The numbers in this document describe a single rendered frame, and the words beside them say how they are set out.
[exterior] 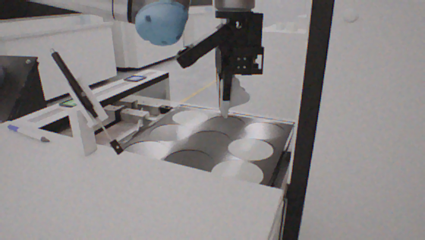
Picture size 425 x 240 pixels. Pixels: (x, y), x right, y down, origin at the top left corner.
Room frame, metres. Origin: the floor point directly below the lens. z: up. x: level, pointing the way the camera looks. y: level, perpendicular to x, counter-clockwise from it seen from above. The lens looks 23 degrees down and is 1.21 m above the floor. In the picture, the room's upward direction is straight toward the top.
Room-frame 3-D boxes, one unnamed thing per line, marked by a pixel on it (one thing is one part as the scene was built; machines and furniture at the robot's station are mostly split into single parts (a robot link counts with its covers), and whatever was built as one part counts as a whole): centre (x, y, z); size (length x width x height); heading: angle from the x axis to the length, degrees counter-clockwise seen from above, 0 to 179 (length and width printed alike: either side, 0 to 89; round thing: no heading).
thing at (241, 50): (0.56, -0.05, 1.13); 0.09 x 0.08 x 0.12; 99
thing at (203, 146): (0.61, 0.01, 0.90); 0.34 x 0.34 x 0.01; 66
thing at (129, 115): (0.77, 0.23, 0.89); 0.08 x 0.03 x 0.03; 67
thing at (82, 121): (0.43, 0.21, 1.03); 0.06 x 0.04 x 0.13; 67
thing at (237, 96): (0.54, -0.05, 1.03); 0.06 x 0.03 x 0.09; 99
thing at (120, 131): (0.70, 0.26, 0.87); 0.36 x 0.08 x 0.03; 157
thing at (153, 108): (0.84, 0.20, 0.89); 0.08 x 0.03 x 0.03; 67
